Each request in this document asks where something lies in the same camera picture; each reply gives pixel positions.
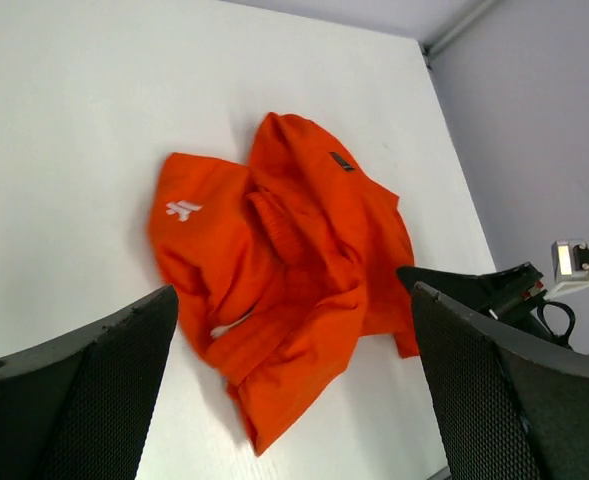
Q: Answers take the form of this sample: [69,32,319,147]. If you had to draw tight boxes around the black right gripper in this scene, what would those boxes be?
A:
[396,262,574,348]

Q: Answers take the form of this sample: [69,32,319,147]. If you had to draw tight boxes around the orange shorts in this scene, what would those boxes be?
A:
[147,112,419,454]

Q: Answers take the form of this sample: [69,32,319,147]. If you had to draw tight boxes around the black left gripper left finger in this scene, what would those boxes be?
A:
[0,286,178,479]

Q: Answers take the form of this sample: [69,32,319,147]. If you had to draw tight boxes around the aluminium frame post right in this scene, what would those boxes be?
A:
[420,0,501,69]

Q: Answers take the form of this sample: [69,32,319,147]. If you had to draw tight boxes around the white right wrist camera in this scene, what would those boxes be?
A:
[547,239,589,300]

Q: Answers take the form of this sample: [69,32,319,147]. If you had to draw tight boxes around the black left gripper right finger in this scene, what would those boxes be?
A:
[412,283,589,479]

